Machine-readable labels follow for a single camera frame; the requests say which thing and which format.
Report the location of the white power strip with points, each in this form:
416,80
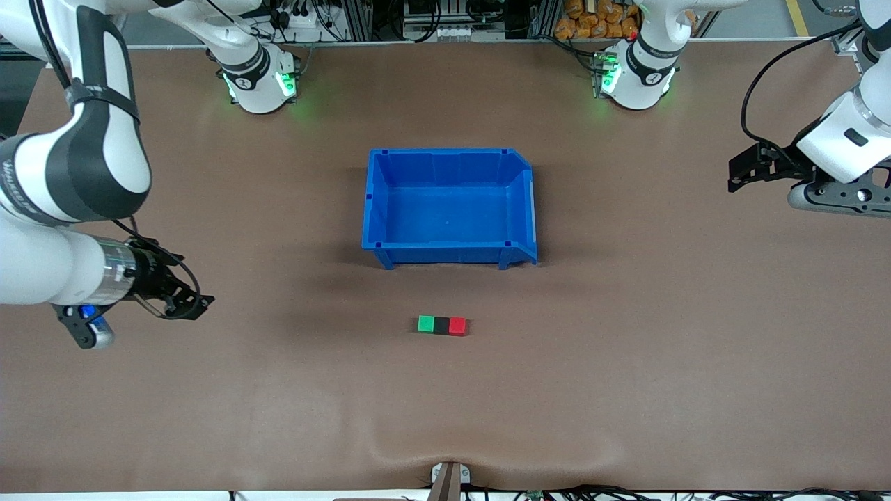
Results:
306,24

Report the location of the orange snack bags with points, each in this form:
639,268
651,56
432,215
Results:
578,17

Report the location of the black cube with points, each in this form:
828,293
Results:
441,325

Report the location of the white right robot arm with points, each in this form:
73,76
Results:
76,167

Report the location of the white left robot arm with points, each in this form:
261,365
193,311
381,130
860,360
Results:
842,139

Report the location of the green cube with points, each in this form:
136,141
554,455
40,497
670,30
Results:
425,323

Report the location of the aluminium frame post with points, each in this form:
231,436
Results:
351,17
543,17

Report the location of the aluminium corner bracket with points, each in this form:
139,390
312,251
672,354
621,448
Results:
842,47

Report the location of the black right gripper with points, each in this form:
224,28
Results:
148,275

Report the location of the metal table clamp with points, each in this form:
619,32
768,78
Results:
449,483

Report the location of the brown table mat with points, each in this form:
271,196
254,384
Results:
626,390

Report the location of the red cube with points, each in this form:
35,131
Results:
457,326

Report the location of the blue plastic bin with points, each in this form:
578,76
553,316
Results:
445,209

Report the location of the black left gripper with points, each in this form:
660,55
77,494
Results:
782,165

